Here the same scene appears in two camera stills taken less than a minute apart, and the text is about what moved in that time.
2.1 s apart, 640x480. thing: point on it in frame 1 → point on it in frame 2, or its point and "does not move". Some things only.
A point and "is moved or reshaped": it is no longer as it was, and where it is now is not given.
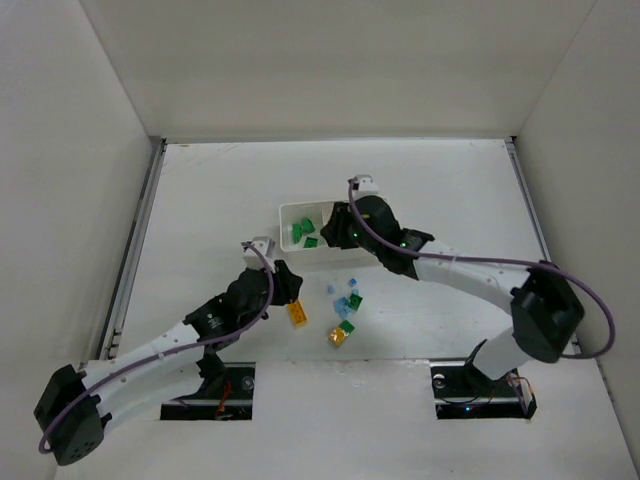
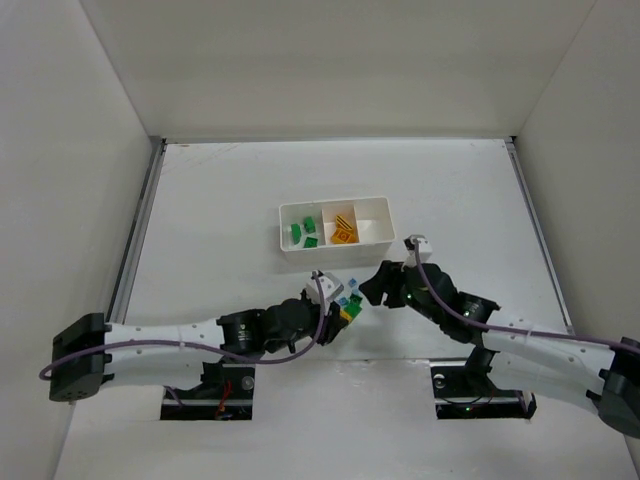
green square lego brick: [311, 242] does not move
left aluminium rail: [153, 162] does not move
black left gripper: [281, 280] → [331, 316]
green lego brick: [296, 232] does not move
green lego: [347, 326] → [353, 309]
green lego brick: [355, 301] does not move
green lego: [307, 224] does not move
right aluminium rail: [513, 147] does not move
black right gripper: [338, 228] → [395, 284]
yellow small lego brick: [337, 335] is moved or reshaped
